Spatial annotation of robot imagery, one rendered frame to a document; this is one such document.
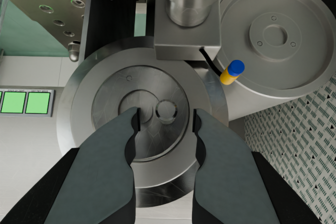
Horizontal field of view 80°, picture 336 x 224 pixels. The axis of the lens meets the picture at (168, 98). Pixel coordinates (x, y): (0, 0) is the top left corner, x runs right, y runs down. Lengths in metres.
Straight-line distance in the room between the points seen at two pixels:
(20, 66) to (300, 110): 3.64
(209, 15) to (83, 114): 0.13
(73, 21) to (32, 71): 3.12
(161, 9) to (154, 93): 0.06
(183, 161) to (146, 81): 0.07
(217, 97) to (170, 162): 0.07
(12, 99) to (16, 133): 0.08
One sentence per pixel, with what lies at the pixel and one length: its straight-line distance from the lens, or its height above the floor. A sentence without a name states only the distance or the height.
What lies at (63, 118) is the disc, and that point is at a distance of 0.19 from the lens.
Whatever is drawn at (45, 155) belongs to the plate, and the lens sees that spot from 0.58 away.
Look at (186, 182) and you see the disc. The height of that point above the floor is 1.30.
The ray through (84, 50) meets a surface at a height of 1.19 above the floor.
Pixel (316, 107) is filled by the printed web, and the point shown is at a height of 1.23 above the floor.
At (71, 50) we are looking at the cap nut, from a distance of 0.58.
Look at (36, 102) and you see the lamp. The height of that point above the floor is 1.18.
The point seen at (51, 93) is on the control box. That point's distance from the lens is 0.58.
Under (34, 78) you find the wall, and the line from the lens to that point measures 3.55.
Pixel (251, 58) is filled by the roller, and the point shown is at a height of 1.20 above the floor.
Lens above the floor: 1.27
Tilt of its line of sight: 12 degrees down
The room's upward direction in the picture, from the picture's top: 179 degrees counter-clockwise
